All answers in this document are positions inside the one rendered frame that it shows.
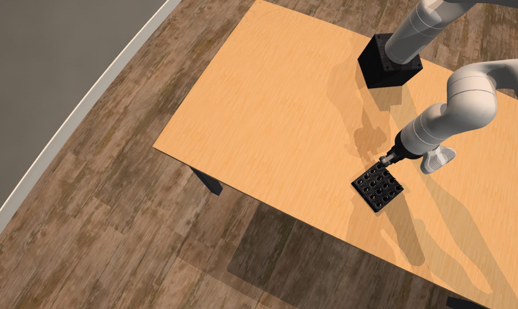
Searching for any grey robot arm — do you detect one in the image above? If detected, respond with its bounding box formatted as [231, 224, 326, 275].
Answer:
[385, 0, 518, 175]

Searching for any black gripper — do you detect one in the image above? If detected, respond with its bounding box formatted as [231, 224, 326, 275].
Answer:
[379, 130, 423, 168]

